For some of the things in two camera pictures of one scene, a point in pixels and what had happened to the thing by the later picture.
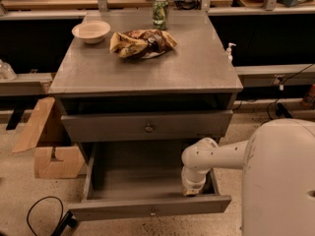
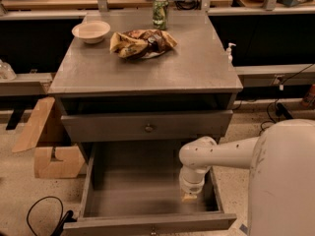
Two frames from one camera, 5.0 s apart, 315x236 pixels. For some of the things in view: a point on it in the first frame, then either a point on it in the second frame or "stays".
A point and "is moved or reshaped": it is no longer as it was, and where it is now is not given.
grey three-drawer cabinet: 135,101 stays
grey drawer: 142,179 is moved or reshaped
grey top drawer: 151,127 stays
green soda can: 160,13 stays
